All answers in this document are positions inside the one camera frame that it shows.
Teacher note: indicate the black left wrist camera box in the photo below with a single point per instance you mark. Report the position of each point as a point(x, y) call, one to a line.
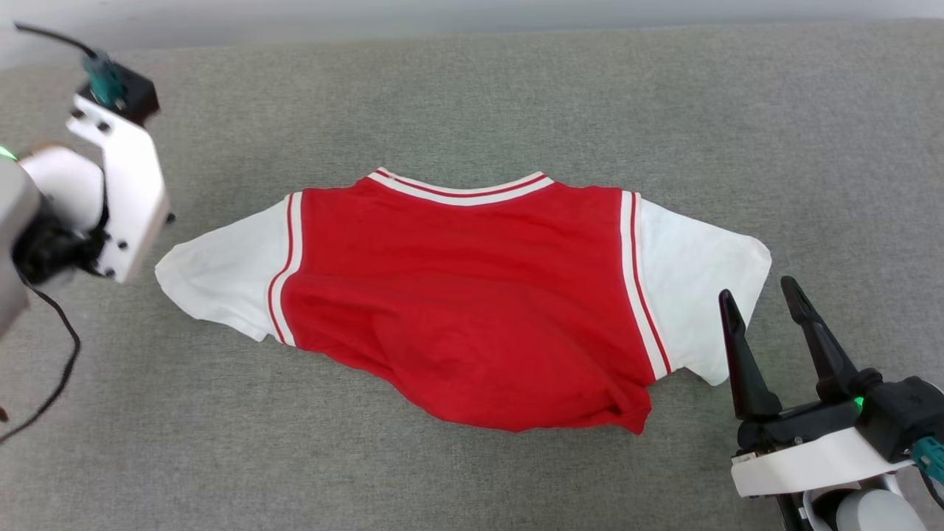
point(136, 92)

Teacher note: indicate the grey and white right robot arm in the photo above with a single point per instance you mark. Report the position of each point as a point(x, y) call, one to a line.
point(877, 516)

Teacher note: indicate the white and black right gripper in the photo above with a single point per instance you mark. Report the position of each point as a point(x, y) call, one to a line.
point(804, 461)

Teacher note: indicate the red and white t-shirt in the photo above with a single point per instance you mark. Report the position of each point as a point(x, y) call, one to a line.
point(472, 295)

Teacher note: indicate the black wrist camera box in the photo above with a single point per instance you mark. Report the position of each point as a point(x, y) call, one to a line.
point(907, 413)
point(136, 92)

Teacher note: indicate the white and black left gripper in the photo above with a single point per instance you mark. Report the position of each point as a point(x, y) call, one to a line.
point(133, 206)

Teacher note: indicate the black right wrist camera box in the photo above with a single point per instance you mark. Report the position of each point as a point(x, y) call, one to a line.
point(907, 413)

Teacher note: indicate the grey and white left robot arm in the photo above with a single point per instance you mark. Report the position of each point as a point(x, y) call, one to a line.
point(15, 221)

